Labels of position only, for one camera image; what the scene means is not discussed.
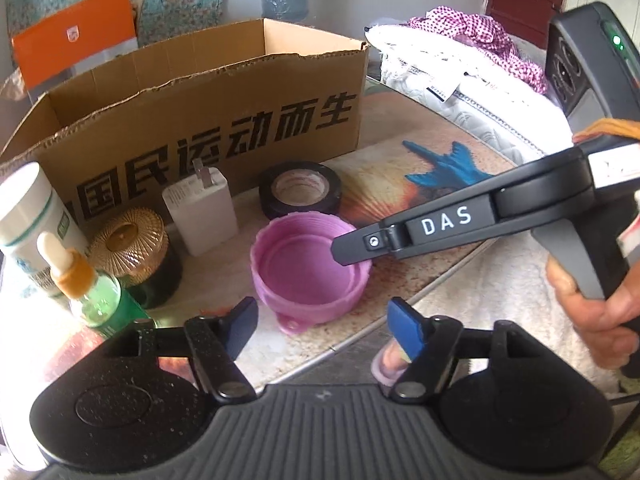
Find pink patterned cloth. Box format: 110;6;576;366
407;6;547;94

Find green dropper bottle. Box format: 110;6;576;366
37;232;149;338

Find black electrical tape roll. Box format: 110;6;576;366
258;162;342;220

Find pink slippers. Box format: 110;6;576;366
371;339;411;387

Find gold-lid dark green jar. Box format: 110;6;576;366
89;207;182;310

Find brown cardboard box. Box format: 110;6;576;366
1;20;368;232

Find white USB wall charger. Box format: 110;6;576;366
162;158;239;257

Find orange Philips product box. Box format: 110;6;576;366
12;0;137;90

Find white green-label supplement jar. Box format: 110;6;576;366
1;162;88;307

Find person's right hand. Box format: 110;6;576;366
546;256;640;370

